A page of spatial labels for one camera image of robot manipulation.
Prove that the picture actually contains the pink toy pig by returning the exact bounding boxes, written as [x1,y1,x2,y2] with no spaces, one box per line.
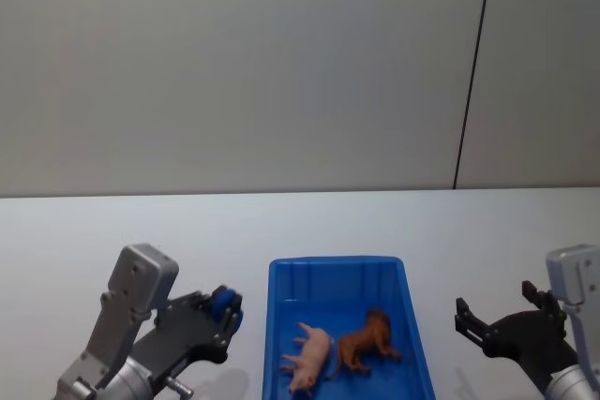
[279,322,337,397]

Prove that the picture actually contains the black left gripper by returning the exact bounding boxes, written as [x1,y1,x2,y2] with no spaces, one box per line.
[132,284,246,390]

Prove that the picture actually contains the blue plastic tray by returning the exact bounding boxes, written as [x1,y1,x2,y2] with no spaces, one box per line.
[261,256,438,400]

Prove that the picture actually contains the brown toy lion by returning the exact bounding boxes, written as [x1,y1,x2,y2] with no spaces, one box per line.
[327,308,404,380]

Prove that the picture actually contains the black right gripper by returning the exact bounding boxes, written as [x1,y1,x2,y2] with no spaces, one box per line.
[454,280,579,393]

